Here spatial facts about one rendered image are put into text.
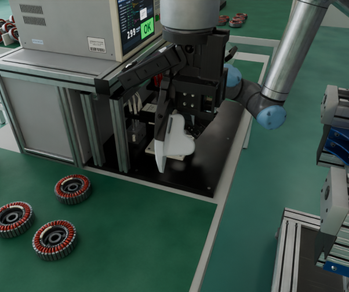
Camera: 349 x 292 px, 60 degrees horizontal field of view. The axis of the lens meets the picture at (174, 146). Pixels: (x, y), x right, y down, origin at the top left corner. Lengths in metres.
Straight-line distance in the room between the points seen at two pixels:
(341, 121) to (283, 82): 0.37
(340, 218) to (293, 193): 1.48
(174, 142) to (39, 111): 0.74
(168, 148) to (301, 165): 2.06
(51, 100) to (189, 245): 0.62
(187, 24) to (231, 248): 1.54
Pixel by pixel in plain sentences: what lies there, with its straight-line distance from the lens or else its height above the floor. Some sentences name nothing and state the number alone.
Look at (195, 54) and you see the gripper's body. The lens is 0.42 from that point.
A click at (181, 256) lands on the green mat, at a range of 0.85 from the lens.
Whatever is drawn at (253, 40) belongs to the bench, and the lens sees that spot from 2.57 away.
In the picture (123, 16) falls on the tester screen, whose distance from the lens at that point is 0.98.
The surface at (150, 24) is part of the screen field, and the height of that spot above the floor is 1.17.
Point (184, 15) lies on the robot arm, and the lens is 0.38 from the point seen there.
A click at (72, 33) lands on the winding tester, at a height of 1.19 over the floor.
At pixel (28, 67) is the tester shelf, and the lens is 1.03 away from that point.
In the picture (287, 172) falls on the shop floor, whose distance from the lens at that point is 2.36.
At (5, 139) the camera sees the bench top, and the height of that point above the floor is 0.75.
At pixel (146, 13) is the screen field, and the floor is 1.22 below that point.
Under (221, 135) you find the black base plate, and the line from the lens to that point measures 1.24.
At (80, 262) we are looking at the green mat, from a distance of 0.88.
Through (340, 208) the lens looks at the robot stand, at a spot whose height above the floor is 0.99.
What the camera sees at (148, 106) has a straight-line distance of 1.12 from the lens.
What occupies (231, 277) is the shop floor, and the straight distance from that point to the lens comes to 1.71.
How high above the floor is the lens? 1.46
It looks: 36 degrees down
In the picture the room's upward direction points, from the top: straight up
